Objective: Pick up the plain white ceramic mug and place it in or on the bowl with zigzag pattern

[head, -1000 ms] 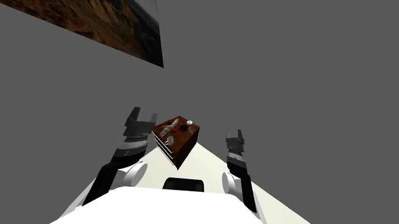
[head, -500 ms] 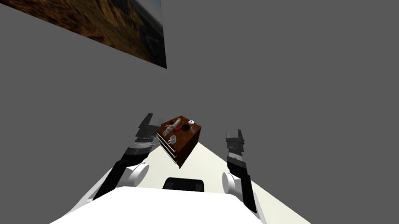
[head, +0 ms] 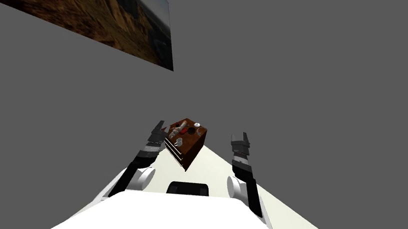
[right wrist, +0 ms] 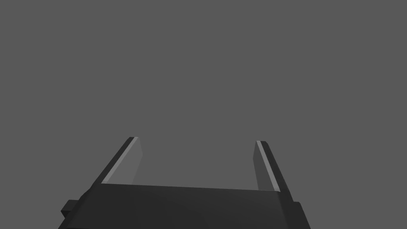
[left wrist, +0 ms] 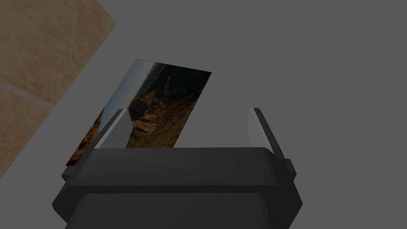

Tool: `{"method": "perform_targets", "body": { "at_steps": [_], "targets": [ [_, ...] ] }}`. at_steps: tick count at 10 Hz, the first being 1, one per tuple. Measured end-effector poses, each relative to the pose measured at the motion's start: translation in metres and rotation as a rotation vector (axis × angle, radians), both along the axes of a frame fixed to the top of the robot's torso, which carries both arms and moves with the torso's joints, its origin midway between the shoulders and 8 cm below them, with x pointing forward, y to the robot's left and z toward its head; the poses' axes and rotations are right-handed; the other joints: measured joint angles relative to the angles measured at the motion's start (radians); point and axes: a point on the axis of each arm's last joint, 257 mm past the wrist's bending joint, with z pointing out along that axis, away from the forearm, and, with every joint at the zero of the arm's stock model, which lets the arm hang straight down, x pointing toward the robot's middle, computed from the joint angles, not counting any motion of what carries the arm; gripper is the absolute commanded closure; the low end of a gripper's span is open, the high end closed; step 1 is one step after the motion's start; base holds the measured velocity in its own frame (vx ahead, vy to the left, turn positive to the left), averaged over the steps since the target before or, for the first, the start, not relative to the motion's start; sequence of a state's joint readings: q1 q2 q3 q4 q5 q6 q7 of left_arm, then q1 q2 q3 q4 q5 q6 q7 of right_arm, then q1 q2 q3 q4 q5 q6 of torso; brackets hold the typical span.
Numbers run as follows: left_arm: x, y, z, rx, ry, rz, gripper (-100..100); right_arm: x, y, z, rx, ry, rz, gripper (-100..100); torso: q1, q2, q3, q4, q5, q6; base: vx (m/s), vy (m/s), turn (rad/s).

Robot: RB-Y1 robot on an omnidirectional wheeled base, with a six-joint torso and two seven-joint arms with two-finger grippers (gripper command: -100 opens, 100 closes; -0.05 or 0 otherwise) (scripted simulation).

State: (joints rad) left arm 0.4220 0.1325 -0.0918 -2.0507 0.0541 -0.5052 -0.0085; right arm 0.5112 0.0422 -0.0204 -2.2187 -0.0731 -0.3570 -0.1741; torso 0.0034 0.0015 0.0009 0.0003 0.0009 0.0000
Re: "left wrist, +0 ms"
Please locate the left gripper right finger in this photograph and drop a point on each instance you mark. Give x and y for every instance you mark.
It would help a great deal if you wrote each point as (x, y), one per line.
(259, 130)

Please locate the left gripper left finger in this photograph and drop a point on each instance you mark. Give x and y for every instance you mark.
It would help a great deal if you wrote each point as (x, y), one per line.
(115, 133)

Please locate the landscape picture on wall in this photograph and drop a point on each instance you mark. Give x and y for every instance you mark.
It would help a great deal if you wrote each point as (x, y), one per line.
(165, 101)

